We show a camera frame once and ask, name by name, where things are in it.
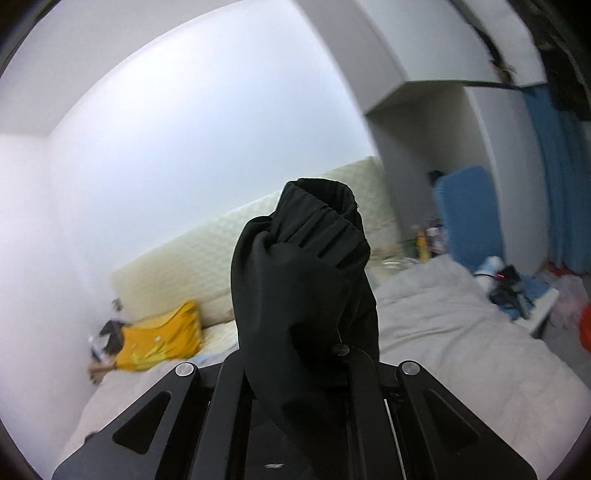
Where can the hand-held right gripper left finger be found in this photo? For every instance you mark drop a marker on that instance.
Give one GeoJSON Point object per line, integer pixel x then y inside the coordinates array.
{"type": "Point", "coordinates": [226, 397]}

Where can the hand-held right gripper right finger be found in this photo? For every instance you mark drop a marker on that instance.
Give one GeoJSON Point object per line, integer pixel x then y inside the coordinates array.
{"type": "Point", "coordinates": [364, 401]}

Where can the black garment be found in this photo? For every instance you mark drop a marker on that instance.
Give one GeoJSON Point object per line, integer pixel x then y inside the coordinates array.
{"type": "Point", "coordinates": [300, 277]}

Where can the yellow pillow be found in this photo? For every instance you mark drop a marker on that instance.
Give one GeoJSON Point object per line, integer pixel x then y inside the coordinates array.
{"type": "Point", "coordinates": [157, 339]}

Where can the grey blanket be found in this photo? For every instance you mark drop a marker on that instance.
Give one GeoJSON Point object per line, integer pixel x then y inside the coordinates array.
{"type": "Point", "coordinates": [452, 341]}

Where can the black bag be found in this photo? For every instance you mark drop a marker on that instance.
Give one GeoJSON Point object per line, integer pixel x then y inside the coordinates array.
{"type": "Point", "coordinates": [113, 337]}

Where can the cream quilted headboard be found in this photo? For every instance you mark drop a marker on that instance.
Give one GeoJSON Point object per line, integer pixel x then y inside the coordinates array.
{"type": "Point", "coordinates": [194, 258]}

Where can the group of small bottles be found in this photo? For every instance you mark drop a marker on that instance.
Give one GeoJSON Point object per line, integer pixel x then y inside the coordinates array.
{"type": "Point", "coordinates": [427, 240]}

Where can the black device with red light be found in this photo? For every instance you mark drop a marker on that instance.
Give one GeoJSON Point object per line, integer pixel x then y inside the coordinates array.
{"type": "Point", "coordinates": [505, 281]}

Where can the white side table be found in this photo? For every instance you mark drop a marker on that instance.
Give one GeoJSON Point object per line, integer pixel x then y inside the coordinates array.
{"type": "Point", "coordinates": [540, 314]}

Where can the pink plastic bag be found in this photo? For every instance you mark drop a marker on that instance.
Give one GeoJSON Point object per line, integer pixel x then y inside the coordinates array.
{"type": "Point", "coordinates": [570, 297]}

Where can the orange object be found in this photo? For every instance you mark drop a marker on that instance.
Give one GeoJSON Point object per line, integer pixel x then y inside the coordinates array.
{"type": "Point", "coordinates": [585, 327]}

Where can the blue curtain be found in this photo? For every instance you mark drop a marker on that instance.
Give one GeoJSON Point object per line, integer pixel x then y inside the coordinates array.
{"type": "Point", "coordinates": [561, 184]}

